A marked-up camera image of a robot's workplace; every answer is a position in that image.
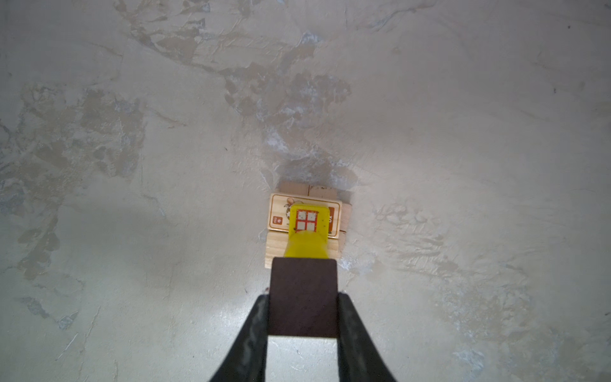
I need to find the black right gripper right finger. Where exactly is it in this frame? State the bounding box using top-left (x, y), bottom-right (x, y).
top-left (337, 293), bottom-right (396, 381)

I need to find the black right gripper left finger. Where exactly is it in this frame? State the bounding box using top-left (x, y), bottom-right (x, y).
top-left (210, 294), bottom-right (269, 381)

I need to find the dark brown square block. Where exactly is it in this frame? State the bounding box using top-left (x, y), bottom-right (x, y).
top-left (268, 257), bottom-right (338, 338)

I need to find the light wood block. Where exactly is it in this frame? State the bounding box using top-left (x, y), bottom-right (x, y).
top-left (264, 231), bottom-right (347, 269)

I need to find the engraved wood block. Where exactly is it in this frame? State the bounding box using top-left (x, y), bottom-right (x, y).
top-left (338, 203), bottom-right (353, 255)

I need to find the yellow window toy cube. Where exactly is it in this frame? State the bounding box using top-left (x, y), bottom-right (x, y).
top-left (289, 204), bottom-right (331, 240)

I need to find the patterned wood block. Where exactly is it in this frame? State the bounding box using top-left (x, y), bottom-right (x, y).
top-left (267, 193), bottom-right (343, 239)

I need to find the plain wood block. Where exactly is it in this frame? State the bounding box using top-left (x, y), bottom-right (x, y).
top-left (278, 181), bottom-right (310, 196)
top-left (308, 186), bottom-right (338, 200)

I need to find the yellow cylinder block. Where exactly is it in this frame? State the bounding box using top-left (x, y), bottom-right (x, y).
top-left (283, 231), bottom-right (329, 259)

